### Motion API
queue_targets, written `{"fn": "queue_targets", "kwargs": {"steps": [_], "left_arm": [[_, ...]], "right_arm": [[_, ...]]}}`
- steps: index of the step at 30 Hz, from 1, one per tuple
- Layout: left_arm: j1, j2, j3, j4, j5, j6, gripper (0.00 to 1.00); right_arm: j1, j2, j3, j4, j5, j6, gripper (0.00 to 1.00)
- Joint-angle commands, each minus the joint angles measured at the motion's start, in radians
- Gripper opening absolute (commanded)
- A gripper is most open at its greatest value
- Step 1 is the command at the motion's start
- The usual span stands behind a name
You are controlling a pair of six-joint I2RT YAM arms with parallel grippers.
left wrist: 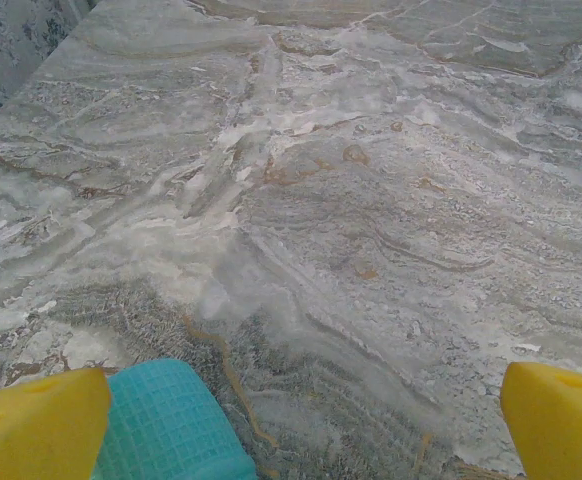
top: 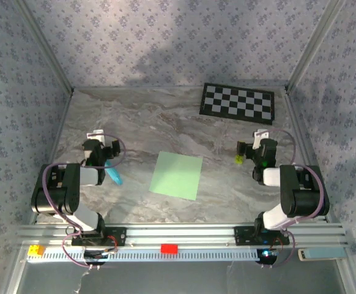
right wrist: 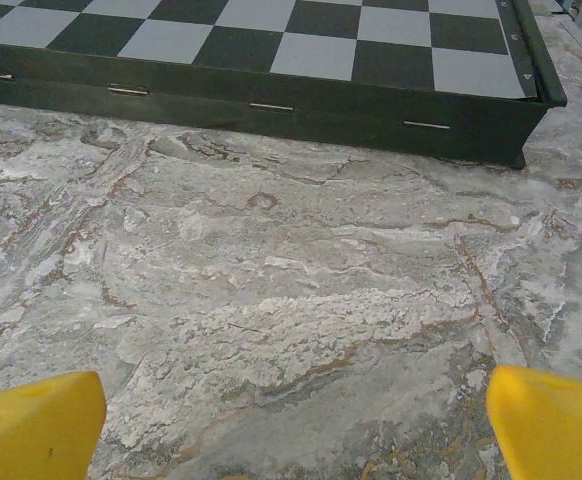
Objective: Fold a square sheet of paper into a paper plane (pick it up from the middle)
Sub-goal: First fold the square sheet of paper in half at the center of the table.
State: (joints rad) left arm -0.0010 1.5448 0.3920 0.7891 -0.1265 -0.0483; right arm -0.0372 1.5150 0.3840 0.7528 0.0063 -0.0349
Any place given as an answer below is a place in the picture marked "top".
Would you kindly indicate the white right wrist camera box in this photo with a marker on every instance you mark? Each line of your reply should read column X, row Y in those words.
column 259, row 136

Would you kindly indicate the red block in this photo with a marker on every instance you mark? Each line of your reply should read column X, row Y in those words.
column 169, row 248

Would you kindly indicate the light blue cylindrical tool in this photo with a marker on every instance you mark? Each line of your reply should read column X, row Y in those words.
column 115, row 177

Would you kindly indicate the yellow block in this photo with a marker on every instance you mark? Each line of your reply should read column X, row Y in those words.
column 35, row 250

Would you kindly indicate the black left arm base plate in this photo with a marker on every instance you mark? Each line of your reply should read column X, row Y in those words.
column 120, row 237

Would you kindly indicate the light green paper sheet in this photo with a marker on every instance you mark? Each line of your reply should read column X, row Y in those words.
column 176, row 176

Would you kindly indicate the aluminium mounting rail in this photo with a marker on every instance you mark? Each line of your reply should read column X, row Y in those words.
column 181, row 234

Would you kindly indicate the aluminium table edge rail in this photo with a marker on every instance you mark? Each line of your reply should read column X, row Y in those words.
column 304, row 147
column 55, row 147

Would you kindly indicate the small yellow-green cube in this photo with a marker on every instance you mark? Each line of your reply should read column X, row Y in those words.
column 238, row 159

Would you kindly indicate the black and white checkerboard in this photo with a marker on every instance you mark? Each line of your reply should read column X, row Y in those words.
column 236, row 104

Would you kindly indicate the aluminium frame post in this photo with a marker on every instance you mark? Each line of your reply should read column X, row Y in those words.
column 315, row 46
column 46, row 49

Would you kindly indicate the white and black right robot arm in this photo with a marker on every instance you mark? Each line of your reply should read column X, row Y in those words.
column 303, row 196

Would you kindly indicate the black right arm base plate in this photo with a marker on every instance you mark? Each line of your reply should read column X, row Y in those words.
column 241, row 236

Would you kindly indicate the black controller board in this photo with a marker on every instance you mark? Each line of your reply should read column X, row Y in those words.
column 96, row 255
column 267, row 255

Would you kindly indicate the light blue flat device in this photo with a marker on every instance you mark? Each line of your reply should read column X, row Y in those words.
column 324, row 253

